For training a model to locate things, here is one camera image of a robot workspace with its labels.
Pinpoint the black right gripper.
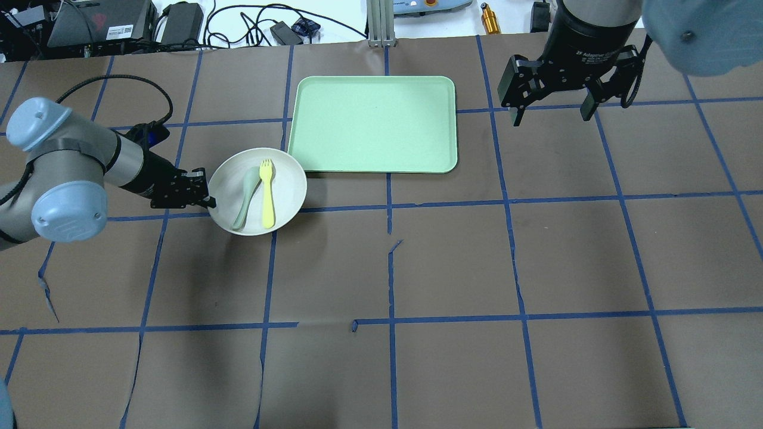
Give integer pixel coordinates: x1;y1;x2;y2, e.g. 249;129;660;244
498;21;645;126

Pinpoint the white round plate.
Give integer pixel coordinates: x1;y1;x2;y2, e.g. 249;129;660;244
208;148;307;236

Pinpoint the black laptop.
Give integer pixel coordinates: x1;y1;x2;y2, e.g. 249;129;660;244
46;1;157;48

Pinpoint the gold metal cylinder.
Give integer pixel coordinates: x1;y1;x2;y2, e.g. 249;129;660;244
480;2;501;35

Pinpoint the black power brick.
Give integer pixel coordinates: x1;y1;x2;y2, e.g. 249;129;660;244
159;2;203;45

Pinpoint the mint green tray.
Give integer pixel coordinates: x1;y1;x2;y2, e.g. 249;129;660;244
288;76;458;174

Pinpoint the yellow plastic fork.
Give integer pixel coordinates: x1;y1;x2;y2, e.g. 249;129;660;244
259;158;275;230

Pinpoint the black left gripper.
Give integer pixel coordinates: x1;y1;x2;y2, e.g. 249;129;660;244
128;152;210;209

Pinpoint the pale green plastic spoon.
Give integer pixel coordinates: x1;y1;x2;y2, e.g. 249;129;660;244
231;166;260;231

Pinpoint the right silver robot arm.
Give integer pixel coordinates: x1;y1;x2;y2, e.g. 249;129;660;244
498;1;762;126

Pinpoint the aluminium frame post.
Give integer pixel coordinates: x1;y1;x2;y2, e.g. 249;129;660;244
366;0;397;47

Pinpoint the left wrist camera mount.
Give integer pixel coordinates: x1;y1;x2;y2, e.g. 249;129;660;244
125;120;170;151

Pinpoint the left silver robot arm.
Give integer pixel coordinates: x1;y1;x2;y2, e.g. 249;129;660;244
1;97;217;250

